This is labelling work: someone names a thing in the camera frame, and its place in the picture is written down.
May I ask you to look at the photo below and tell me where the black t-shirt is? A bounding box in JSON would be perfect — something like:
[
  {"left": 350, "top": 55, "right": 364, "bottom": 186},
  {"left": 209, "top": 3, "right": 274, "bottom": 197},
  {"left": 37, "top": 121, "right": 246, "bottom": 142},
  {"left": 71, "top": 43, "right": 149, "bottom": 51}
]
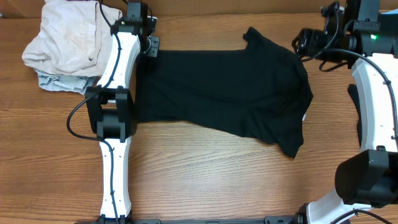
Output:
[{"left": 136, "top": 27, "right": 313, "bottom": 157}]

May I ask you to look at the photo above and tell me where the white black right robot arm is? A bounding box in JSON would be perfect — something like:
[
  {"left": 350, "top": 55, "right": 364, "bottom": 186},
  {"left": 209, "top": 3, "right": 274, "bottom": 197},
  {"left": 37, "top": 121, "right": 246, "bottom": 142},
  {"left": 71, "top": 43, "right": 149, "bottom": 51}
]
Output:
[{"left": 266, "top": 0, "right": 397, "bottom": 223}]

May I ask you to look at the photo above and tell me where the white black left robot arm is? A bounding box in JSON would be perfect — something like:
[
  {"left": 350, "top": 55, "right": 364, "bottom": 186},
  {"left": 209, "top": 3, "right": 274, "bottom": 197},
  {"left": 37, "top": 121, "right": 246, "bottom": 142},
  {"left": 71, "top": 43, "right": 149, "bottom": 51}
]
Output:
[{"left": 85, "top": 1, "right": 159, "bottom": 223}]

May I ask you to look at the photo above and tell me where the black garment pile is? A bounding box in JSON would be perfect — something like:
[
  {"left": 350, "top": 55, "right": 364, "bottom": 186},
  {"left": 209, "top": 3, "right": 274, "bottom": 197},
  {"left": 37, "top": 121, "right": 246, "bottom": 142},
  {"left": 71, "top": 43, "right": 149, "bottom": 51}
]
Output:
[{"left": 348, "top": 84, "right": 362, "bottom": 146}]

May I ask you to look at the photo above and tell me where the beige folded garment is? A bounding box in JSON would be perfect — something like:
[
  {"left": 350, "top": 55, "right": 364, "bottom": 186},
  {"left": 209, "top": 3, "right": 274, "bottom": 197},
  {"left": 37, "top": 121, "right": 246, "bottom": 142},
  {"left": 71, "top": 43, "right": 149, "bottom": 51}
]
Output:
[{"left": 22, "top": 0, "right": 123, "bottom": 77}]

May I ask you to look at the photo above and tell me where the light blue cloth corner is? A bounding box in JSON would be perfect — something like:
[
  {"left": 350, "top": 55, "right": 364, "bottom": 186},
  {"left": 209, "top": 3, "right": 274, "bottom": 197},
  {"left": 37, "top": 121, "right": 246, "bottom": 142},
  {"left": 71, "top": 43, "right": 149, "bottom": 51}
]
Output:
[{"left": 383, "top": 9, "right": 398, "bottom": 14}]

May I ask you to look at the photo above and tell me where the light blue folded garment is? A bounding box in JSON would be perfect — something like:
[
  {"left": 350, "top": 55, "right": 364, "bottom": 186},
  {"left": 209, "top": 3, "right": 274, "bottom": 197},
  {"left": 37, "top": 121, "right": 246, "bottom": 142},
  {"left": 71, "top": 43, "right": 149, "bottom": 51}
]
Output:
[{"left": 34, "top": 68, "right": 96, "bottom": 95}]

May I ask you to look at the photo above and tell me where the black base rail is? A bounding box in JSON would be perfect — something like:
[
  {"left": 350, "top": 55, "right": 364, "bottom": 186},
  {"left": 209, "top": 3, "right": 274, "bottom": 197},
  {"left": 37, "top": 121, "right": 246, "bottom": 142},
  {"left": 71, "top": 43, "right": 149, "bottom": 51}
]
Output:
[{"left": 74, "top": 214, "right": 299, "bottom": 224}]

